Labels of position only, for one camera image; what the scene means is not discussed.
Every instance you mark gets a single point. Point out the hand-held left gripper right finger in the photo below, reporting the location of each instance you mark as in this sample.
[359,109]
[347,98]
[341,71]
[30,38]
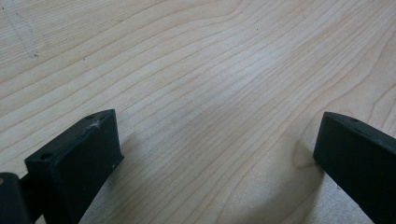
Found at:
[361,161]

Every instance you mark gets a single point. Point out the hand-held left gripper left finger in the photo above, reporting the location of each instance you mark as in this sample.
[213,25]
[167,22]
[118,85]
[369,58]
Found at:
[77,168]

